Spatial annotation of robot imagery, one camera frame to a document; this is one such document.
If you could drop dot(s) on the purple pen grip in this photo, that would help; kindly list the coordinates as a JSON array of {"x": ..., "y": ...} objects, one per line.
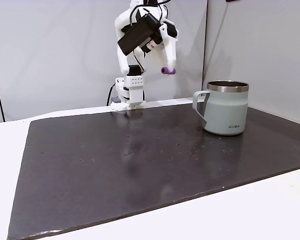
[{"x": 168, "y": 71}]

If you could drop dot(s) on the pale green steel mug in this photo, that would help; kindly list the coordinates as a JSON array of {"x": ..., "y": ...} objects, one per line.
[{"x": 225, "y": 115}]

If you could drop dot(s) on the black rubber table mat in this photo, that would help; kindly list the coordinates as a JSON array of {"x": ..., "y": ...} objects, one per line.
[{"x": 130, "y": 170}]

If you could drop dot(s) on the black camera box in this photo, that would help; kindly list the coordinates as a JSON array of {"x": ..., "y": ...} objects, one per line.
[{"x": 137, "y": 35}]

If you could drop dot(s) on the black wall fixture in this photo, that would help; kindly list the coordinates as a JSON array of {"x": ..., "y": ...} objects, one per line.
[{"x": 233, "y": 0}]

